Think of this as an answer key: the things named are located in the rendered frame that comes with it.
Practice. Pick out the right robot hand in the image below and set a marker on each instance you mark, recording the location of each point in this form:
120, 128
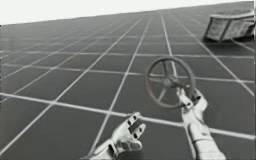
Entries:
193, 106

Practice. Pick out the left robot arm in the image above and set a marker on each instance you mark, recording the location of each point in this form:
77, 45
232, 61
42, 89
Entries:
102, 152

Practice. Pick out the grey cart with brown box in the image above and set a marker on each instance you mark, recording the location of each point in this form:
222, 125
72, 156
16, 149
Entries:
230, 27

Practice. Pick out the dark steering wheel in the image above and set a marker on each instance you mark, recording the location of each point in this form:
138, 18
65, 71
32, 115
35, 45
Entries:
170, 81

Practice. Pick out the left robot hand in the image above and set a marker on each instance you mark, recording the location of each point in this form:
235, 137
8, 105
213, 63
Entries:
129, 134

